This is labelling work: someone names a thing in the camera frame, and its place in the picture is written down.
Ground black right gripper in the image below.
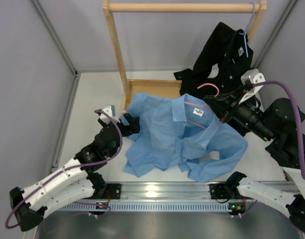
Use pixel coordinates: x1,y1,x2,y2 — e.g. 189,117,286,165
204,87,276,142

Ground pink wire hanger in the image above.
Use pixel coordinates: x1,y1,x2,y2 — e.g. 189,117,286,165
184,83,220,129

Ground light blue shirt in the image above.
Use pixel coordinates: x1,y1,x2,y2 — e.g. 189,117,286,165
124,93,248,183

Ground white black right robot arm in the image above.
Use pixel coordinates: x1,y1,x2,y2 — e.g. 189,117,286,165
204,83,305,234

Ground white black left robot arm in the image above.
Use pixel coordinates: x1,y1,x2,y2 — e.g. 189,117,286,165
9,110,140,232

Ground black shirt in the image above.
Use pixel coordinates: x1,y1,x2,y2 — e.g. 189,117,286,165
174,22,254,99

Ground wooden clothes rack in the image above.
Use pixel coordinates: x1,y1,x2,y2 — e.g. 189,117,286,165
102,0,268,112

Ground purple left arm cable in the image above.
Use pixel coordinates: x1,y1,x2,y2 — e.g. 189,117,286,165
4,109,123,229

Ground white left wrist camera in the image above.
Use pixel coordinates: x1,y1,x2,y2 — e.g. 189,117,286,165
100,105,118,124

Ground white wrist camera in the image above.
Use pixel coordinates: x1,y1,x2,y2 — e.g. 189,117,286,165
100,105,118,124
239,69,266,104

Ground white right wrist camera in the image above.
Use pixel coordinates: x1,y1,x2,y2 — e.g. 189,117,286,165
239,69,266,104

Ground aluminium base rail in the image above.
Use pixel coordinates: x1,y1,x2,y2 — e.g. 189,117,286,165
105,181,300,200

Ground blue wire hanger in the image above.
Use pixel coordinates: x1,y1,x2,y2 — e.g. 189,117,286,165
231,2,256,64

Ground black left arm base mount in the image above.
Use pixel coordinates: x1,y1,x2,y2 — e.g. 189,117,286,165
91,183,122,200

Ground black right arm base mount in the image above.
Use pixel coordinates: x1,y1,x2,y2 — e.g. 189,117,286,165
209,183,243,203

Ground slotted grey cable duct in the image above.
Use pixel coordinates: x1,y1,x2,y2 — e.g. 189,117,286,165
60,202,232,212

